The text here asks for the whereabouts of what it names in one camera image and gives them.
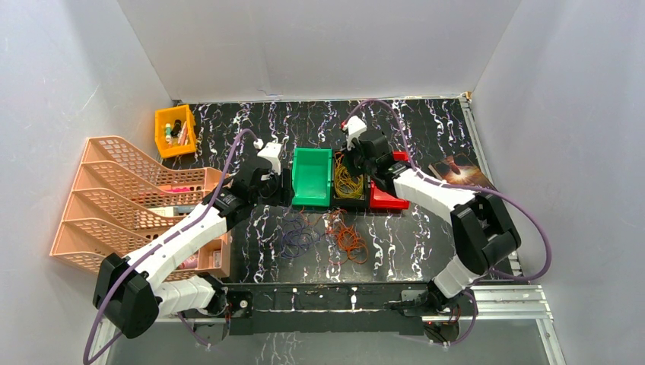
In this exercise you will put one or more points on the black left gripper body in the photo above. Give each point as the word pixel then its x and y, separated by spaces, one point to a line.
pixel 285 186

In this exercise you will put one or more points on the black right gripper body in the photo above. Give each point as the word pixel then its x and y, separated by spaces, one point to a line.
pixel 356 163

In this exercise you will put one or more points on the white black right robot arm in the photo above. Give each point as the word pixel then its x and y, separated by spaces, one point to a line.
pixel 483 231

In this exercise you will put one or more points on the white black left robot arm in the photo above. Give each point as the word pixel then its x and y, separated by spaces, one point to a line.
pixel 132 291

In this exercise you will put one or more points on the green plastic bin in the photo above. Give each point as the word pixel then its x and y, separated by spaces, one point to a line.
pixel 312 177

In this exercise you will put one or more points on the red plastic bin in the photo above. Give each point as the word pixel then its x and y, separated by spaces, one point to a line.
pixel 380 200

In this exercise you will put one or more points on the black plastic bin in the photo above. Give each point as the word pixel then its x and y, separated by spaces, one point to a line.
pixel 348 192

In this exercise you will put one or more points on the dark paperback book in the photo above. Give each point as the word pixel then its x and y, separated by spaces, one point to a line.
pixel 460 170

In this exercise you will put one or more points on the yellow plastic bin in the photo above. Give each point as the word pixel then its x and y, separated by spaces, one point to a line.
pixel 174 131

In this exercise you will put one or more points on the peach plastic file rack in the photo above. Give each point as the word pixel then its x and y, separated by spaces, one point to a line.
pixel 120 200

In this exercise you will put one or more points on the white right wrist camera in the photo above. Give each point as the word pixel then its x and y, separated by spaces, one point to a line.
pixel 353 127

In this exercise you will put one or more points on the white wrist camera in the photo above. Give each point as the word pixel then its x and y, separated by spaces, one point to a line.
pixel 270 151
pixel 353 127

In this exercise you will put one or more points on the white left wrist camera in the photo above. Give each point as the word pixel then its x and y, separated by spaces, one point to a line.
pixel 270 151

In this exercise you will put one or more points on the aluminium table frame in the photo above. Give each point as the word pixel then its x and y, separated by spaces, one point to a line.
pixel 133 290

